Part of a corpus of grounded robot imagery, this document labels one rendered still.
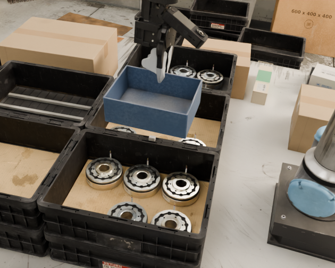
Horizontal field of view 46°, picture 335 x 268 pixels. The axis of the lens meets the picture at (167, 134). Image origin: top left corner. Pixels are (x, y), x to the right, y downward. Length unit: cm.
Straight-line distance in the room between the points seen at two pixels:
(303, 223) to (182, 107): 46
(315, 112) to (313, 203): 56
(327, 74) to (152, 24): 110
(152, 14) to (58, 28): 92
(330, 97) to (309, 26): 236
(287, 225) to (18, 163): 78
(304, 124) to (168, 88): 61
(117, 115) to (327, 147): 47
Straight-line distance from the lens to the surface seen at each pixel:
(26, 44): 172
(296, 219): 117
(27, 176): 120
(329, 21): 392
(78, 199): 111
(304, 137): 150
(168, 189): 108
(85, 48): 166
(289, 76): 201
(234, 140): 152
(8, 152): 129
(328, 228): 118
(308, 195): 98
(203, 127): 134
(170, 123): 90
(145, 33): 96
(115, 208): 104
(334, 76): 189
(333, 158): 92
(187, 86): 101
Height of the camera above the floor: 165
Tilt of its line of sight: 39 degrees down
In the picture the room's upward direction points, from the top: 4 degrees clockwise
